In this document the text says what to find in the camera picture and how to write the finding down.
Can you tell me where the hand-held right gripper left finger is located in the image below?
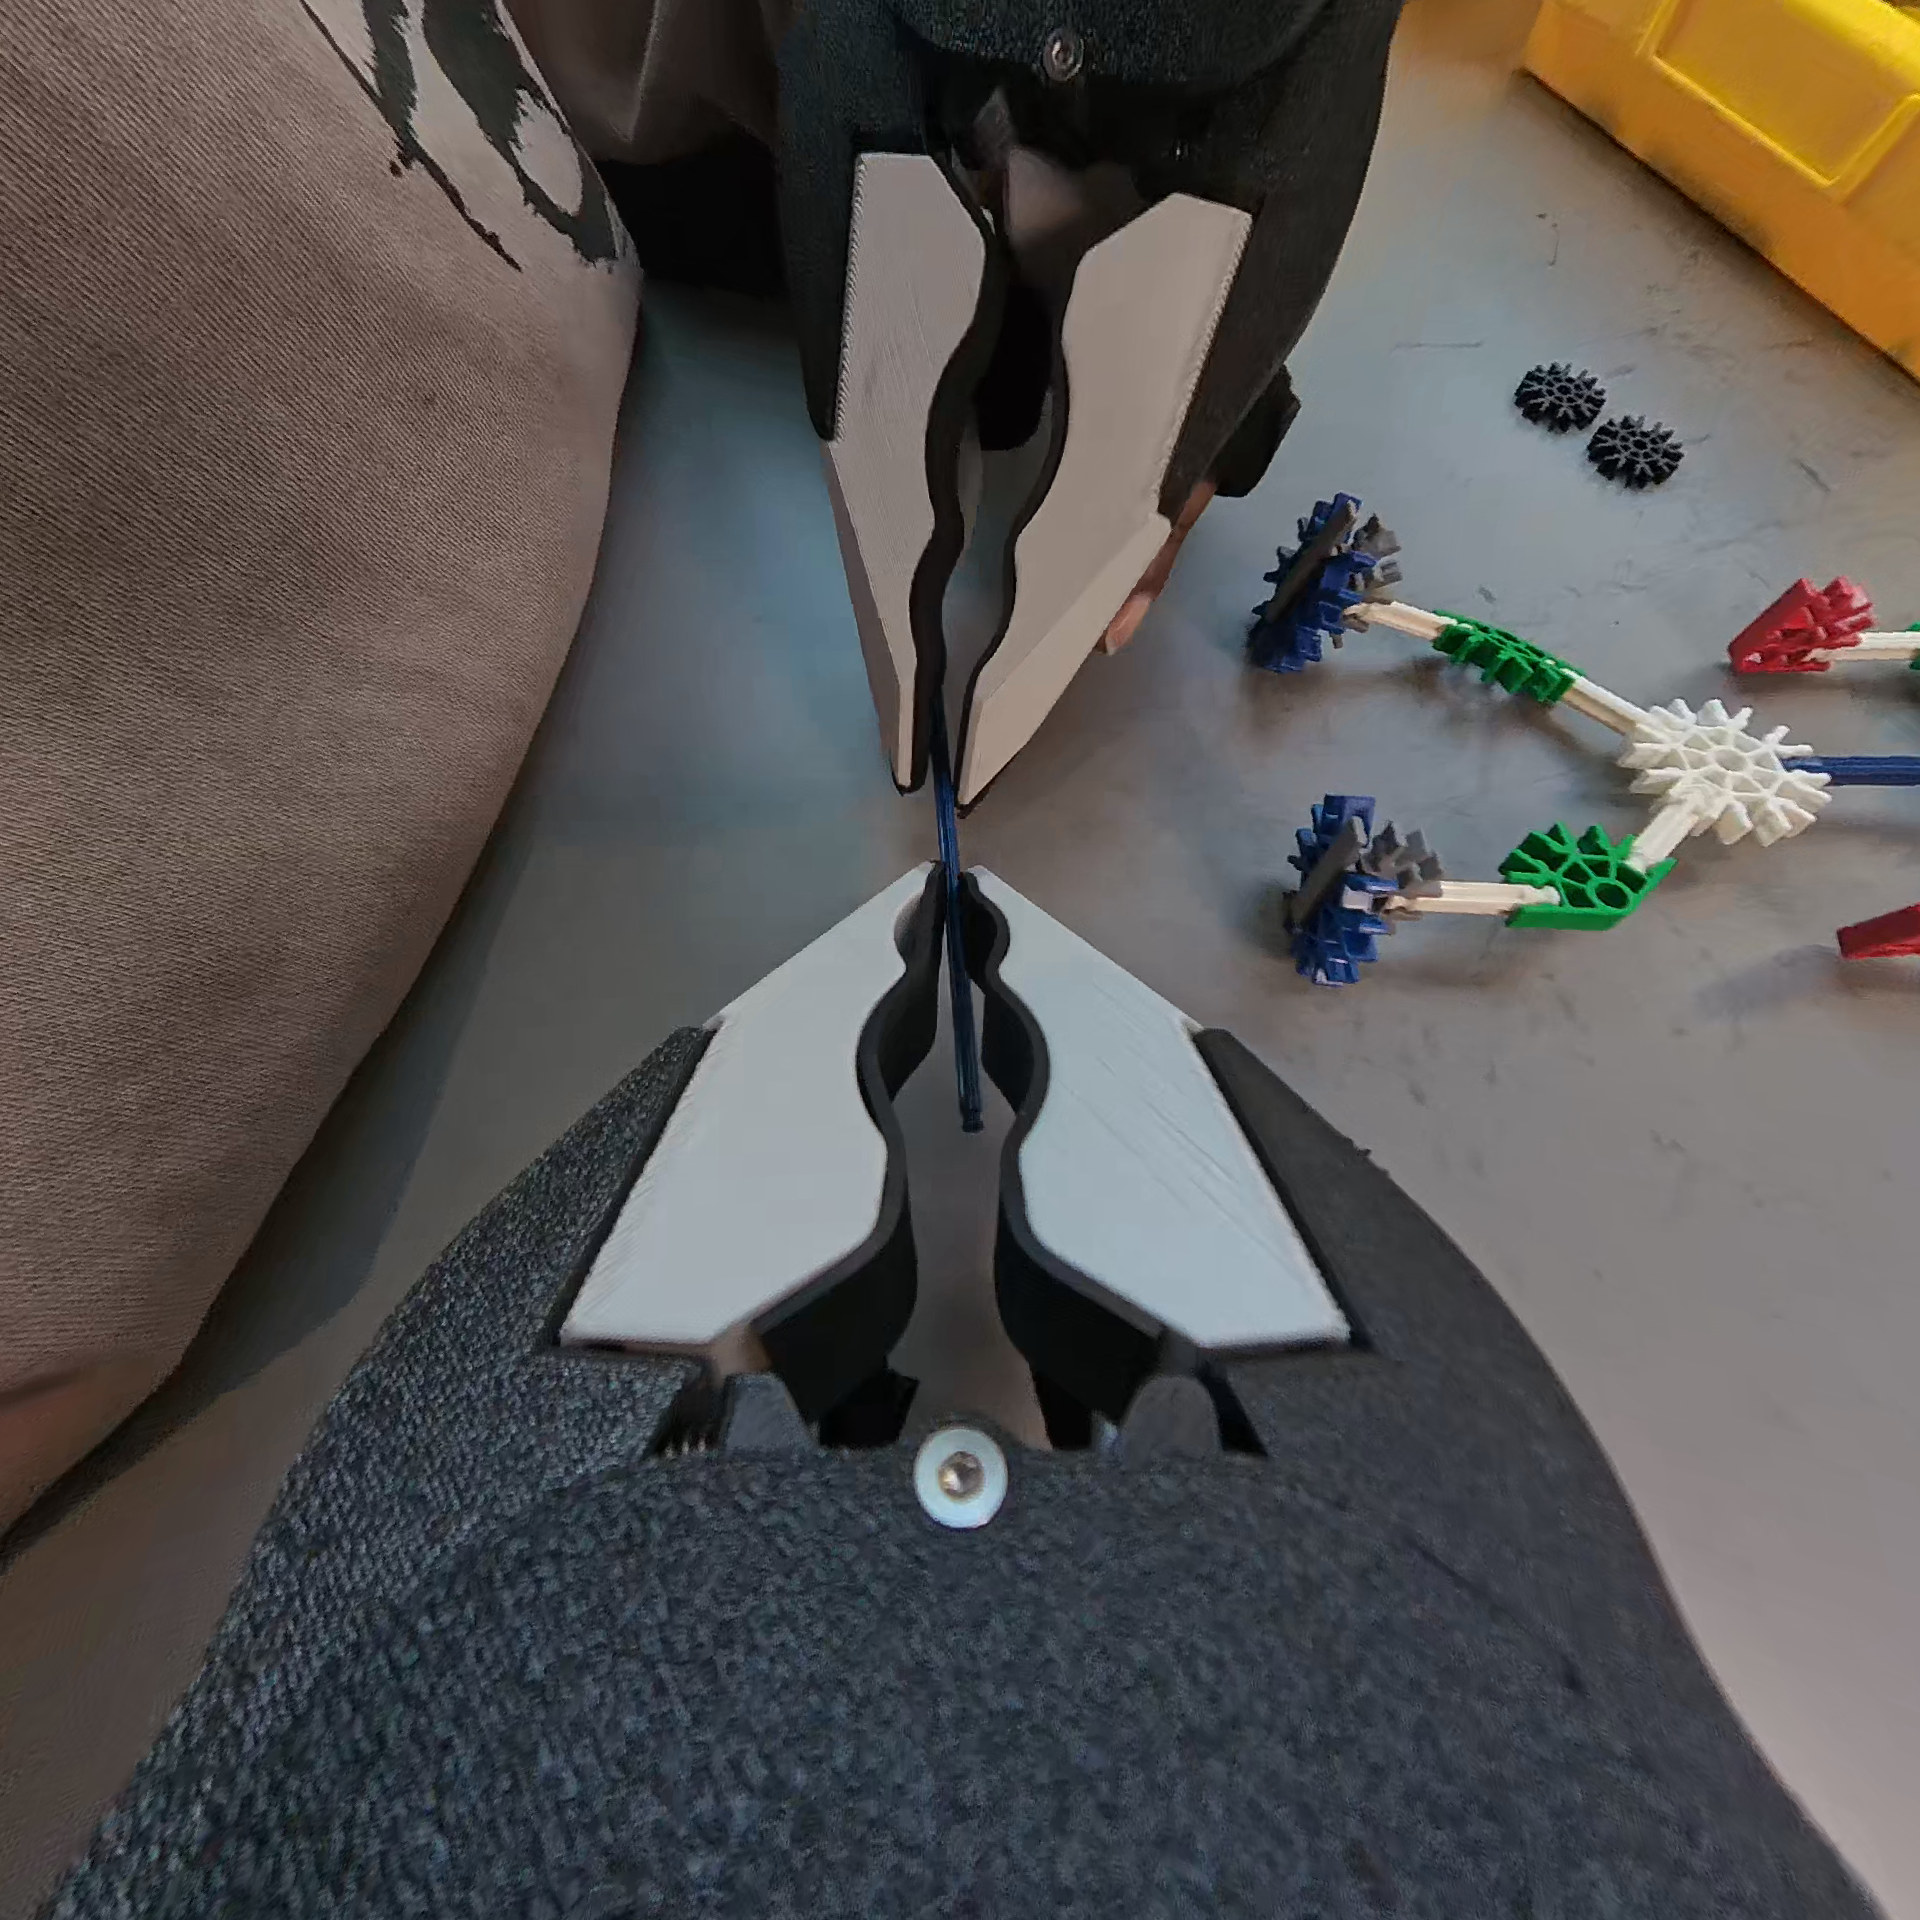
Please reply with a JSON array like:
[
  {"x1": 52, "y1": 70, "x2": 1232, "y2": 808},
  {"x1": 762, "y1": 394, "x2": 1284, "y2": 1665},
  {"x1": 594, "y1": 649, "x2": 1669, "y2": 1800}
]
[{"x1": 557, "y1": 861, "x2": 941, "y2": 1445}]

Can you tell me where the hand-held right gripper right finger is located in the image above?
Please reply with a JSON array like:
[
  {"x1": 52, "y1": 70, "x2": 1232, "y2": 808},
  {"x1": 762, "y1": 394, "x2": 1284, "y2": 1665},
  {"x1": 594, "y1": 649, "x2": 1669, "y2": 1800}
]
[{"x1": 960, "y1": 870, "x2": 1352, "y2": 1449}]

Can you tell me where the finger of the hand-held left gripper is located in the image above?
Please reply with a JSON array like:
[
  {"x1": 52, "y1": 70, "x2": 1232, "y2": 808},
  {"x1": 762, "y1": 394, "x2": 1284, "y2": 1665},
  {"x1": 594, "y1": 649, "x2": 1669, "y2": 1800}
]
[
  {"x1": 943, "y1": 193, "x2": 1260, "y2": 816},
  {"x1": 816, "y1": 145, "x2": 998, "y2": 797}
]

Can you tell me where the thin blue rod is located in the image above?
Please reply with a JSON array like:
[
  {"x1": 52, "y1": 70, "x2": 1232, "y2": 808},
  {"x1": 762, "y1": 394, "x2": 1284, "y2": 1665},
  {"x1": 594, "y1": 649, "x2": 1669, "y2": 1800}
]
[{"x1": 928, "y1": 703, "x2": 989, "y2": 1136}]

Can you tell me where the yellow bin with dark parts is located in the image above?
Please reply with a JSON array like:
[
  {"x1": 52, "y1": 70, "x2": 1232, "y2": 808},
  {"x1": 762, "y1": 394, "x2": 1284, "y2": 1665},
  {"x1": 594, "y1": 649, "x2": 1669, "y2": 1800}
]
[{"x1": 1522, "y1": 0, "x2": 1920, "y2": 377}]

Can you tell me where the colourful construction toy figure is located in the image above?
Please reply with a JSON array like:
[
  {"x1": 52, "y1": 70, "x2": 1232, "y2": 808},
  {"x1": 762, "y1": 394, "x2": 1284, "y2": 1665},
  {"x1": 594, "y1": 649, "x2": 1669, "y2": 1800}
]
[{"x1": 1246, "y1": 496, "x2": 1920, "y2": 992}]

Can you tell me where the person's left hand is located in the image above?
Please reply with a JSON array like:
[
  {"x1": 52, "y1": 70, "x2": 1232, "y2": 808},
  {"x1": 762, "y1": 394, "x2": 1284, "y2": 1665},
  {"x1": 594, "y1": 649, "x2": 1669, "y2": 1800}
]
[{"x1": 1106, "y1": 477, "x2": 1224, "y2": 655}]

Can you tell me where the person's beige sweatshirt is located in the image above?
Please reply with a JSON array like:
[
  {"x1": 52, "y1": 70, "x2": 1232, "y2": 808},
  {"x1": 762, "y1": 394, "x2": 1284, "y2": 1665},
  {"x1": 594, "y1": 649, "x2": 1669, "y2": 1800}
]
[{"x1": 0, "y1": 0, "x2": 782, "y2": 1530}]

